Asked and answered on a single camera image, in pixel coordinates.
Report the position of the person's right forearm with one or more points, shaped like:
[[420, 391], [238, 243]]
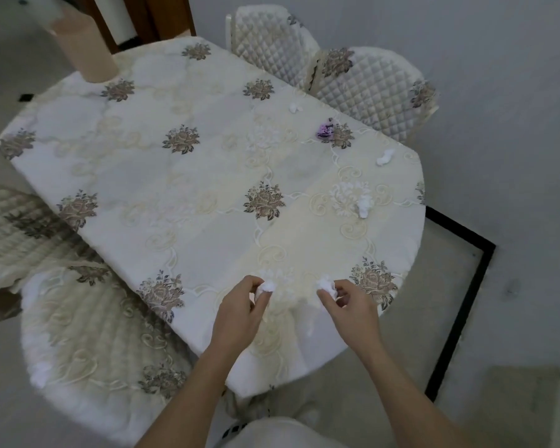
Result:
[[410, 401]]

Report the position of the small black floor object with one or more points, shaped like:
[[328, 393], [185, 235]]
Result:
[[25, 97]]

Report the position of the person's right hand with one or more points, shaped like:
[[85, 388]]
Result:
[[357, 321]]

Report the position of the person's left hand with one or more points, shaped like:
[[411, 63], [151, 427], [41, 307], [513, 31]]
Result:
[[233, 319]]

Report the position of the white quilted cushioned chair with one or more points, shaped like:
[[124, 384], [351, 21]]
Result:
[[14, 242], [375, 95], [98, 349], [273, 41]]

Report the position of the person's white trousers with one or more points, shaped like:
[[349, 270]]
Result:
[[280, 434]]

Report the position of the person's left forearm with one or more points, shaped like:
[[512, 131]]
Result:
[[193, 398]]

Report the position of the person's left thumb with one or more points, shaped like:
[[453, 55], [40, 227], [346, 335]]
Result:
[[261, 302]]

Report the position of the white tissue ball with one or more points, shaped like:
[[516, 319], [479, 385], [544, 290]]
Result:
[[266, 286], [326, 285], [385, 156], [364, 206], [293, 108]]

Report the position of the cream floral embroidered tablecloth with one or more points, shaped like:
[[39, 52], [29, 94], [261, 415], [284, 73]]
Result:
[[191, 181]]

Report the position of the purple crumpled wrapper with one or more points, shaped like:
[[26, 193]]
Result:
[[325, 129]]

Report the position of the person's right thumb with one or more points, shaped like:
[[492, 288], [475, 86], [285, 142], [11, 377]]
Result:
[[326, 300]]

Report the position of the brown wooden door frame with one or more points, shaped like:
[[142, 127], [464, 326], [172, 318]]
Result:
[[161, 13]]

